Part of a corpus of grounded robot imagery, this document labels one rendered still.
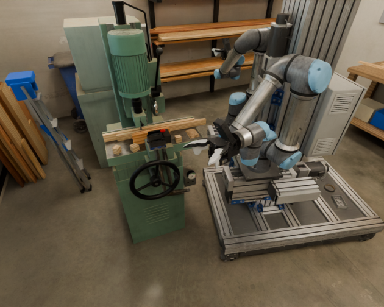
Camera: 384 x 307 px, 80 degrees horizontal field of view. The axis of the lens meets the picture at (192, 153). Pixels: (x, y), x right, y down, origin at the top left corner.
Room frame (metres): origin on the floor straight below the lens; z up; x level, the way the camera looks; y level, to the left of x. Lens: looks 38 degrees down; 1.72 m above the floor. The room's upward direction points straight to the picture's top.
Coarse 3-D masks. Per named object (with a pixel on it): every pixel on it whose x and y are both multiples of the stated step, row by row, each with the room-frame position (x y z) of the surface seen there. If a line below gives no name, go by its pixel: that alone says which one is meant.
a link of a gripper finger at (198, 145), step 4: (196, 140) 0.71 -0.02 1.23; (200, 140) 0.70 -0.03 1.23; (204, 140) 0.70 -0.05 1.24; (188, 144) 0.68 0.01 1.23; (192, 144) 0.68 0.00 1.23; (196, 144) 0.68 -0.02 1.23; (200, 144) 0.68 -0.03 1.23; (204, 144) 0.68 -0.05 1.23; (192, 148) 0.69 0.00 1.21; (196, 148) 0.69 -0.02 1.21; (200, 148) 0.69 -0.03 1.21; (204, 148) 0.69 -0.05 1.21; (196, 152) 0.69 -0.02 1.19; (200, 152) 0.69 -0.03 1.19
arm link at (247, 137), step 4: (244, 128) 0.76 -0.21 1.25; (240, 132) 0.73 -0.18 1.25; (244, 132) 0.73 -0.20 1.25; (248, 132) 0.73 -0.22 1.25; (244, 136) 0.71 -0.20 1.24; (248, 136) 0.72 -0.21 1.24; (244, 140) 0.70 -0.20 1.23; (248, 140) 0.71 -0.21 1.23; (244, 144) 0.70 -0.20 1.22; (248, 144) 0.71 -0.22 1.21
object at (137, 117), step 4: (132, 108) 1.28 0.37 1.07; (132, 112) 1.23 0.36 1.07; (132, 116) 1.27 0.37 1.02; (136, 116) 1.18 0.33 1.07; (140, 116) 1.19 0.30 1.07; (144, 116) 1.19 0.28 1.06; (136, 120) 1.18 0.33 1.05; (140, 120) 1.18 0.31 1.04; (144, 120) 1.19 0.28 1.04; (136, 124) 1.18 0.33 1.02; (140, 124) 1.18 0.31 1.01; (144, 124) 1.19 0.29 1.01
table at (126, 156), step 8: (192, 128) 1.33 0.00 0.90; (184, 136) 1.22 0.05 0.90; (200, 136) 1.22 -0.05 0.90; (112, 144) 1.14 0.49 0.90; (120, 144) 1.14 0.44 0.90; (128, 144) 1.14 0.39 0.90; (144, 144) 1.14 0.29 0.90; (176, 144) 1.14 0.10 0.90; (184, 144) 1.16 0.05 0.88; (112, 152) 1.06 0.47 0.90; (128, 152) 1.06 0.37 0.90; (136, 152) 1.06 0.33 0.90; (144, 152) 1.07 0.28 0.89; (112, 160) 1.01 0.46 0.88; (120, 160) 1.02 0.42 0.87; (128, 160) 1.04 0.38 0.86; (136, 160) 1.05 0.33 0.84; (168, 160) 1.02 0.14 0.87; (176, 160) 1.04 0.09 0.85
